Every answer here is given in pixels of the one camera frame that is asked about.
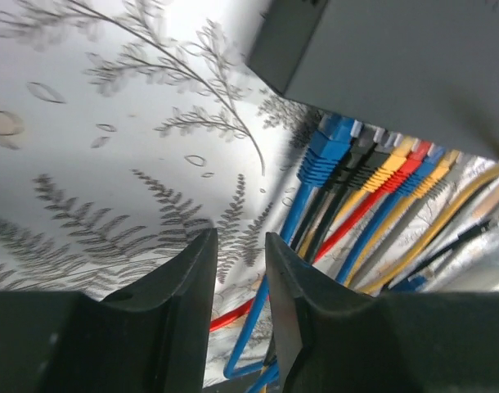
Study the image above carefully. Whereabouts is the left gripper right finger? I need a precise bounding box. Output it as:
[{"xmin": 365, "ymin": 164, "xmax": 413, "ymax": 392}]
[{"xmin": 265, "ymin": 233, "xmax": 499, "ymax": 392}]

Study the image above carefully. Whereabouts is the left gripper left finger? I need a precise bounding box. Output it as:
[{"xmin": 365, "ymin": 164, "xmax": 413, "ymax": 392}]
[{"xmin": 0, "ymin": 228, "xmax": 218, "ymax": 392}]

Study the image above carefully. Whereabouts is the red ethernet cable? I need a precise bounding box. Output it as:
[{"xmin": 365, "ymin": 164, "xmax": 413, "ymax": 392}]
[{"xmin": 208, "ymin": 141, "xmax": 433, "ymax": 333}]

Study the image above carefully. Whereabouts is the black network switch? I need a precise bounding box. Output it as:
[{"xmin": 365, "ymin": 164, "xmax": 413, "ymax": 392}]
[{"xmin": 247, "ymin": 1, "xmax": 499, "ymax": 159}]

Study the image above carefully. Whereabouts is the floral table mat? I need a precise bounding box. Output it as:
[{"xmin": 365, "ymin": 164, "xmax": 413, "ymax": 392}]
[{"xmin": 0, "ymin": 0, "xmax": 499, "ymax": 388}]

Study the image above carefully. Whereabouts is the blue ethernet cable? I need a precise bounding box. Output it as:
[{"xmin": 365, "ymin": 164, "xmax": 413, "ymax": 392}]
[
  {"xmin": 335, "ymin": 147, "xmax": 445, "ymax": 287},
  {"xmin": 224, "ymin": 115, "xmax": 363, "ymax": 380}
]

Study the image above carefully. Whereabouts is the black ethernet cable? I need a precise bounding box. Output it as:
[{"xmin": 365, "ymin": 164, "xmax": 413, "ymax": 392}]
[
  {"xmin": 290, "ymin": 130, "xmax": 388, "ymax": 255},
  {"xmin": 302, "ymin": 133, "xmax": 402, "ymax": 263}
]

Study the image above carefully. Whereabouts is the yellow ethernet cable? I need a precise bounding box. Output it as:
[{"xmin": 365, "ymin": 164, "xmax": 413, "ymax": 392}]
[
  {"xmin": 343, "ymin": 150, "xmax": 499, "ymax": 296},
  {"xmin": 296, "ymin": 138, "xmax": 418, "ymax": 259}
]

